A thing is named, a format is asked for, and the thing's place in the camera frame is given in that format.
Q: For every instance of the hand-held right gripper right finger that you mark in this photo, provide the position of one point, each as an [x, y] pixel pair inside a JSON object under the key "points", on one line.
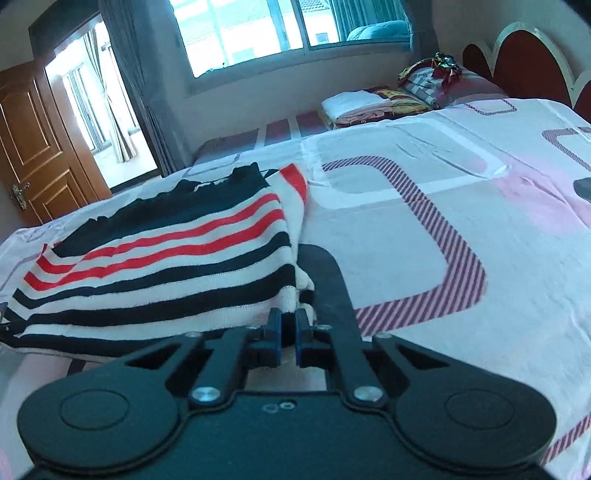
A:
{"points": [[301, 337]]}

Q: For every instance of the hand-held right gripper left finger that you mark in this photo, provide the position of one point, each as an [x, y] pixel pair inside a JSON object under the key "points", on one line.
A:
{"points": [[276, 337]]}

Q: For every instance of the striped knit sweater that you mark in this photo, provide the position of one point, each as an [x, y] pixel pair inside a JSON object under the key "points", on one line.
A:
{"points": [[161, 277]]}

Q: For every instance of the stack of folded clothes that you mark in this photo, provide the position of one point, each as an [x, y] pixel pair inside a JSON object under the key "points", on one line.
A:
{"points": [[355, 108]]}

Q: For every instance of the patterned pink bed sheet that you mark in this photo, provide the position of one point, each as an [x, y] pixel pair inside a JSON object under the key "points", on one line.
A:
{"points": [[438, 194]]}

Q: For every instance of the striped mattress cover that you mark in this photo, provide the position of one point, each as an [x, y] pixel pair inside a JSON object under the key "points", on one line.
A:
{"points": [[277, 131]]}

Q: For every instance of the white sheer curtain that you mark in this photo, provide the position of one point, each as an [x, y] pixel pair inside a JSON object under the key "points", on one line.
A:
{"points": [[108, 101]]}

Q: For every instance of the brown wooden door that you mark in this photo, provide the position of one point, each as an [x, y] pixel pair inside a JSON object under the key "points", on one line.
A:
{"points": [[41, 152]]}

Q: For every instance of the grey window curtain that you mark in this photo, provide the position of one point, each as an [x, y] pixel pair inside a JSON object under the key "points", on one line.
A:
{"points": [[138, 69], [420, 23]]}

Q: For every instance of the patterned pillow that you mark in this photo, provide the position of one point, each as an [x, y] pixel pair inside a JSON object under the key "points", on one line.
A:
{"points": [[475, 87]]}

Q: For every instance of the sliding glass window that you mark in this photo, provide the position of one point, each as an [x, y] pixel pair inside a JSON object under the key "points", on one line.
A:
{"points": [[249, 32]]}

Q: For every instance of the colourful ribbon bundle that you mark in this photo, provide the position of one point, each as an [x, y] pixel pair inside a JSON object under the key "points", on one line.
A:
{"points": [[445, 67]]}

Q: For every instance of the teal cushion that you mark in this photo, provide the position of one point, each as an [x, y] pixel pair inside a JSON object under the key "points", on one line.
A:
{"points": [[378, 32]]}

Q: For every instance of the red scalloped headboard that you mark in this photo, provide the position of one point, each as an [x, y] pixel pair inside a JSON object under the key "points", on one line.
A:
{"points": [[531, 60]]}

